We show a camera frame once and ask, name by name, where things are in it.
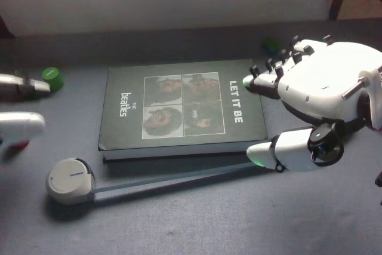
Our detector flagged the black Beatles book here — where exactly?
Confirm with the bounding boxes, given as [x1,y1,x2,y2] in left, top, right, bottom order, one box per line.
[97,59,269,164]

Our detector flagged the green toy cylinder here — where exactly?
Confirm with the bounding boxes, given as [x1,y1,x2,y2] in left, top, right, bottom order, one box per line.
[41,66,66,91]

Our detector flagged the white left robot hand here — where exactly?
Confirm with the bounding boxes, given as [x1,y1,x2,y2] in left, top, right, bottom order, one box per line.
[0,72,52,163]

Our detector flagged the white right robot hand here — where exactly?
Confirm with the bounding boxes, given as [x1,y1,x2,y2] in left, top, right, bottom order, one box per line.
[242,35,382,173]

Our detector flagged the grey tape measure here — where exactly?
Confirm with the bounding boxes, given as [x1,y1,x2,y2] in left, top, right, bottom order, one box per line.
[45,156,263,206]

